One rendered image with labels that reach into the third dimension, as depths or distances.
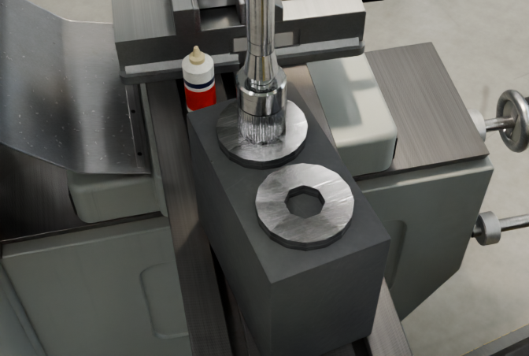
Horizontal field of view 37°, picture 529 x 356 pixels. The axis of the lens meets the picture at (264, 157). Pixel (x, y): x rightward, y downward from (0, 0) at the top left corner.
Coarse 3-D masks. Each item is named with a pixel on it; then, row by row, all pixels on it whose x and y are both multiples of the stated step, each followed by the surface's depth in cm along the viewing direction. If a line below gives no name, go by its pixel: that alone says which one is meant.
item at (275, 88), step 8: (240, 72) 73; (280, 72) 73; (240, 80) 72; (248, 80) 72; (272, 80) 72; (280, 80) 72; (240, 88) 72; (248, 88) 72; (256, 88) 72; (264, 88) 72; (272, 88) 72; (280, 88) 72; (248, 96) 72; (256, 96) 71; (264, 96) 71; (272, 96) 72
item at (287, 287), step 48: (288, 96) 82; (192, 144) 83; (240, 144) 76; (288, 144) 76; (240, 192) 74; (288, 192) 73; (336, 192) 73; (240, 240) 75; (288, 240) 69; (336, 240) 71; (384, 240) 71; (240, 288) 83; (288, 288) 70; (336, 288) 74; (288, 336) 77; (336, 336) 82
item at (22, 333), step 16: (0, 256) 118; (0, 272) 119; (0, 288) 121; (0, 304) 122; (16, 304) 126; (0, 320) 123; (16, 320) 128; (0, 336) 125; (16, 336) 129; (32, 336) 135; (0, 352) 128; (16, 352) 131; (32, 352) 137
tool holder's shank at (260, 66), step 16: (256, 0) 64; (272, 0) 65; (256, 16) 66; (272, 16) 66; (256, 32) 67; (272, 32) 68; (256, 48) 69; (272, 48) 69; (256, 64) 70; (272, 64) 70; (256, 80) 71
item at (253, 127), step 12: (240, 96) 73; (240, 108) 74; (252, 108) 73; (264, 108) 73; (276, 108) 73; (240, 120) 76; (252, 120) 74; (264, 120) 74; (276, 120) 74; (240, 132) 77; (252, 132) 75; (264, 132) 75; (276, 132) 76
